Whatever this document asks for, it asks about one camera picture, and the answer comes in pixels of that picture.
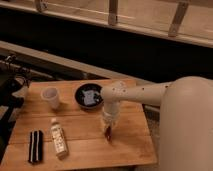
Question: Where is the small white bottle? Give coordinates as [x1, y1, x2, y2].
[51, 118, 68, 159]

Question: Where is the dark red pepper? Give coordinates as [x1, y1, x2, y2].
[104, 126, 112, 141]

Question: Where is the white plastic cup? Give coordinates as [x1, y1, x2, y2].
[40, 87, 60, 109]

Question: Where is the black bowl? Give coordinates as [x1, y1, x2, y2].
[75, 83, 103, 109]

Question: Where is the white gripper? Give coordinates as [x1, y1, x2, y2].
[102, 102, 120, 133]

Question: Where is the black equipment at left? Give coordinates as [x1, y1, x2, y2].
[0, 55, 30, 162]

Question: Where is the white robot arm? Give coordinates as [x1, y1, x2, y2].
[101, 76, 213, 171]

